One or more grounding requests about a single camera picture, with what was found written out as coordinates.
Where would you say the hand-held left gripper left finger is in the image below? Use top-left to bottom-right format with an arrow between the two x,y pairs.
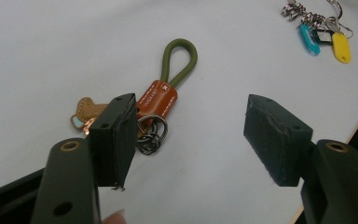
31,92 -> 138,224

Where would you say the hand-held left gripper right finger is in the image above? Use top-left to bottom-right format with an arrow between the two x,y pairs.
242,93 -> 358,224

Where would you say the green rope leather keychain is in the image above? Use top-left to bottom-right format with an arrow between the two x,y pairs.
69,37 -> 199,156

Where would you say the key ring bunch with tags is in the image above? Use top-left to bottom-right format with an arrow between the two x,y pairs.
281,0 -> 354,64

